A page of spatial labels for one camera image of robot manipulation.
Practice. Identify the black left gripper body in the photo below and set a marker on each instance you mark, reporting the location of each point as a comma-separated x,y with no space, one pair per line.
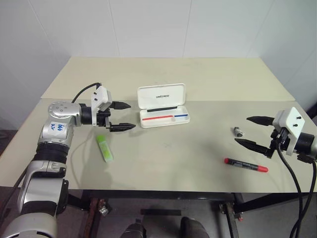
102,117

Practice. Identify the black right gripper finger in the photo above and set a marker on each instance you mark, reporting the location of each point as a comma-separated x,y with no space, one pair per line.
262,120
252,145

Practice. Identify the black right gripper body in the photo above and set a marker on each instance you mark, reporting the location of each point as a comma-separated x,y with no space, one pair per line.
281,141

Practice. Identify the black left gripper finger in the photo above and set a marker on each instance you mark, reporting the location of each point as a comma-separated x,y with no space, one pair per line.
121,105
122,127

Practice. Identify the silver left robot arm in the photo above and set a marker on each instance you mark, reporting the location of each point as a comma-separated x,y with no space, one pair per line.
57,111

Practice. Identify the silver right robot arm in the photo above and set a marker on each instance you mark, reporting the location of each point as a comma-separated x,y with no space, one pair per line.
307,142

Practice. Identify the small grey white object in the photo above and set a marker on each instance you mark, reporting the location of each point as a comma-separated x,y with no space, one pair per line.
238,132

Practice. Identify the white open pencil case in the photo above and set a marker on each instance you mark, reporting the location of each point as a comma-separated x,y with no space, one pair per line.
161,95

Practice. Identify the red and black marker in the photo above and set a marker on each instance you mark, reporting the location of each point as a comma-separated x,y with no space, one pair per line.
245,164

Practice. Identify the green highlighter marker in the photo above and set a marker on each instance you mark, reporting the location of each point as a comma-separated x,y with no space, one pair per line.
105,148

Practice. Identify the dark rounded shape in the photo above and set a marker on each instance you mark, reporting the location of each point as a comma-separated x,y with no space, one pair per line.
133,230
193,228

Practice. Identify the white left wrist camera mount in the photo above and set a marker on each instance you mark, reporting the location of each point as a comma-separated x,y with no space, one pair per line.
100,96

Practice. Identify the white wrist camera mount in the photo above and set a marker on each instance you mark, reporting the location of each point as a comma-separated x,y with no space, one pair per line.
293,124
100,96

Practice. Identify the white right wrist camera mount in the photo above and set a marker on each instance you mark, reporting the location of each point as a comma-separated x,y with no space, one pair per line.
293,124

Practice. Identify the black metal table frame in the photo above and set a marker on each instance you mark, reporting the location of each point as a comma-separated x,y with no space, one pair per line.
158,196

